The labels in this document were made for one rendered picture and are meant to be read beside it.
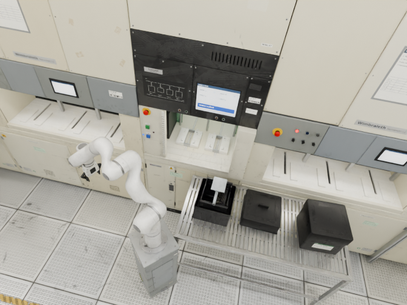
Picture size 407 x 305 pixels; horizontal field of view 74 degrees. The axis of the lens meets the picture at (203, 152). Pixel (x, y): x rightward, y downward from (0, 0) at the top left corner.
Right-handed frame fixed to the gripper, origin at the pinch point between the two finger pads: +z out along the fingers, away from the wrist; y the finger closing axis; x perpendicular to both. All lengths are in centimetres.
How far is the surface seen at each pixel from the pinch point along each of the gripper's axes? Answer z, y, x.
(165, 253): 25, -1, -72
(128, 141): 3.4, 42.9, 11.1
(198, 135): 12, 96, -23
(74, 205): 101, -5, 62
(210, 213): 12, 38, -81
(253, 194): 16, 77, -96
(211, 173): 21, 75, -56
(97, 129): 16, 41, 55
